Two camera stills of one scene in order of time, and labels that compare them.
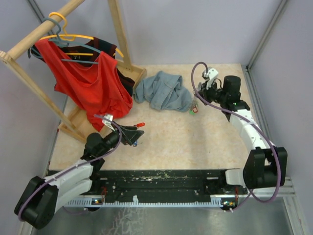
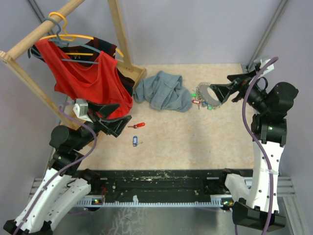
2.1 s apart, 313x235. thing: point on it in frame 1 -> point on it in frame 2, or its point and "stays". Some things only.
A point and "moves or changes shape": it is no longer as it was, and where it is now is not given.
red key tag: (141, 124) stays
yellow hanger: (70, 37) stays
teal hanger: (63, 43) stays
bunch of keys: (194, 109) moves or changes shape
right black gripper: (204, 91) -> (222, 90)
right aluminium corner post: (283, 5) stays
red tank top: (99, 86) stays
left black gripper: (129, 134) -> (115, 126)
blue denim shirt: (163, 90) stays
